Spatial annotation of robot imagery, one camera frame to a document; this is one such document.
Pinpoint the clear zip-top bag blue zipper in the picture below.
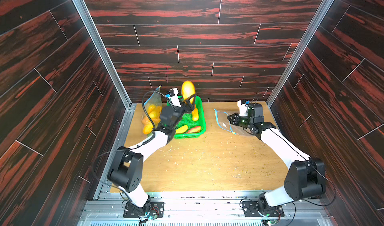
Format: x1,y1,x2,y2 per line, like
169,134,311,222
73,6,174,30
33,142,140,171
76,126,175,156
142,92,163,126

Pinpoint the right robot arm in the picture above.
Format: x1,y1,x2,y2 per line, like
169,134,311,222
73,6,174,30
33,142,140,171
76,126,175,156
227,100,326,215

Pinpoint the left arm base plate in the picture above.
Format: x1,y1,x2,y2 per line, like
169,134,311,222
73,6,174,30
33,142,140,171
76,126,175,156
123,202,165,220

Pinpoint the red mango bottom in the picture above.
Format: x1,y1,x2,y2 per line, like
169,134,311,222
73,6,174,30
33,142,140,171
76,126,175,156
187,126,202,134

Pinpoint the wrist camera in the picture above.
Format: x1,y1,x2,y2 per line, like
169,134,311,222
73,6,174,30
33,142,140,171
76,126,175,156
237,100,250,116
166,88,181,107

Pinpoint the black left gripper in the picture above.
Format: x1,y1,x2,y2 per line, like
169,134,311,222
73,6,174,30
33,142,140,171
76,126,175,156
169,95,194,131

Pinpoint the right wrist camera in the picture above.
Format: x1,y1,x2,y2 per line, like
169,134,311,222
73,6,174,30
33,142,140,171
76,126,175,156
237,100,250,116

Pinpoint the curved yellow mango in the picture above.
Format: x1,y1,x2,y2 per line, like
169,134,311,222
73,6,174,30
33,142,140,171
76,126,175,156
176,125,190,135

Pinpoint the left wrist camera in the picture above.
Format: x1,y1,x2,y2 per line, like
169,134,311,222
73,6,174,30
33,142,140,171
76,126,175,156
166,88,181,107

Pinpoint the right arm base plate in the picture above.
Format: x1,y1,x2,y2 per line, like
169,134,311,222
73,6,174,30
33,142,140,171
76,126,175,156
239,199,285,218

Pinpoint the green plastic basket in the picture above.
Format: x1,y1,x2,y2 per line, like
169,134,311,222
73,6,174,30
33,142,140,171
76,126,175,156
174,96,207,139

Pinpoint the aluminium front rail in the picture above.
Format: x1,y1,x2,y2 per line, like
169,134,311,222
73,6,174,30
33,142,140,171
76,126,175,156
78,191,336,226

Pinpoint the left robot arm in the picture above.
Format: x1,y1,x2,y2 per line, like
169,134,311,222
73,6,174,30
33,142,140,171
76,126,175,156
107,94,196,216

